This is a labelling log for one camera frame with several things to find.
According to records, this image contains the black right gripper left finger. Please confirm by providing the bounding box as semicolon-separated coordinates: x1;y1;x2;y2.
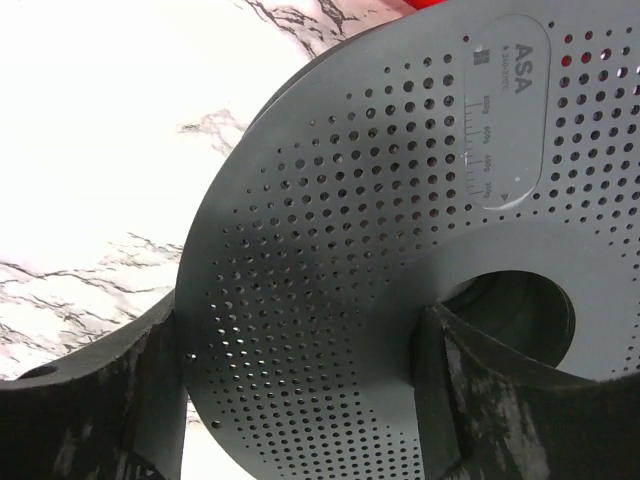
1;294;187;479

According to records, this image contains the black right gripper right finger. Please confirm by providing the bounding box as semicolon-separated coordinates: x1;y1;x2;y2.
412;304;639;479

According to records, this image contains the dark grey perforated spool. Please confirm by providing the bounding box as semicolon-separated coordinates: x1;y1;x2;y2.
174;1;639;479

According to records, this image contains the red plastic bin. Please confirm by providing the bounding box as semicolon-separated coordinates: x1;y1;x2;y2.
400;0;446;16

